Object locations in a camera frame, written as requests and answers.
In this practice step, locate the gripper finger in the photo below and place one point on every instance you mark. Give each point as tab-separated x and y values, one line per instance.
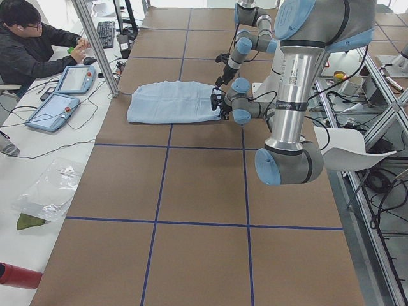
221	80

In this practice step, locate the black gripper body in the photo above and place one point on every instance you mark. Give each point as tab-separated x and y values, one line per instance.
228	71
222	107

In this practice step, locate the light blue striped shirt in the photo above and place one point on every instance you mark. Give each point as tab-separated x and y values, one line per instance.
172	103

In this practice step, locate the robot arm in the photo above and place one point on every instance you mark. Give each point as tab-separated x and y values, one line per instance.
301	37
253	31

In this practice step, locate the brown paper table mat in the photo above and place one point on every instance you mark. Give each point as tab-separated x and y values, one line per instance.
176	215

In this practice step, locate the white plastic chair seat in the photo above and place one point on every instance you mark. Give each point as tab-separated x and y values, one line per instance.
344	150

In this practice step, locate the black keyboard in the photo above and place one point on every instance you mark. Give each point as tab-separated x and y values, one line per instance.
106	33

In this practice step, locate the blue teach pendant far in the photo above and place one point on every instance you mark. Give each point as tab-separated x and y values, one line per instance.
76	79

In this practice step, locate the blue teach pendant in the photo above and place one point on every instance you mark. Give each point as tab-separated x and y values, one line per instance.
76	79
53	113

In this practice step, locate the blue teach pendant near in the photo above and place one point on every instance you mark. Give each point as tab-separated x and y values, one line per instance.
53	113

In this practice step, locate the person in black jacket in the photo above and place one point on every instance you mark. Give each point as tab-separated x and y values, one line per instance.
31	49

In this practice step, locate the clear plastic bag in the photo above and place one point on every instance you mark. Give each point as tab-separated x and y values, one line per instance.
49	197

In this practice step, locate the olive green cloth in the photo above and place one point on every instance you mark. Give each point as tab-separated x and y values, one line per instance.
27	221

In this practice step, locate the red cylindrical bottle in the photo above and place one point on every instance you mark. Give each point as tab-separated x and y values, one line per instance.
19	277

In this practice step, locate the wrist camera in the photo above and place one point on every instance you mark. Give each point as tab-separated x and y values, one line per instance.
216	99
222	58

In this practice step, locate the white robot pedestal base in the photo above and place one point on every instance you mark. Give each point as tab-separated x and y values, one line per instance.
264	92

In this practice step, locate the aluminium frame post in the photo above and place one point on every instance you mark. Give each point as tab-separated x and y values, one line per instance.
91	33

